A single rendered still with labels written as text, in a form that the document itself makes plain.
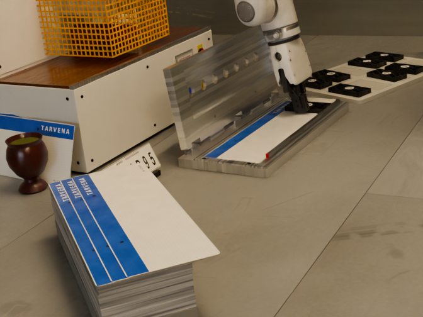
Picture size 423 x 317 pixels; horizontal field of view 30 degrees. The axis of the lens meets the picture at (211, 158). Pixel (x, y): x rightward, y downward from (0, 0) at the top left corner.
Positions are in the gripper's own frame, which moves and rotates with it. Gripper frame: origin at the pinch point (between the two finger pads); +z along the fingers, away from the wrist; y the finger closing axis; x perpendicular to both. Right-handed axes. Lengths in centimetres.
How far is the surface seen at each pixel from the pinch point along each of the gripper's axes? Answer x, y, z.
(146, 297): -18, -89, 2
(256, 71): 10.6, 2.5, -8.8
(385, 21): 53, 202, 14
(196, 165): 9.2, -33.2, 1.8
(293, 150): -6.7, -20.5, 4.9
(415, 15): 39, 203, 14
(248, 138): 4.6, -18.3, 1.7
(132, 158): 16.6, -43.1, -4.2
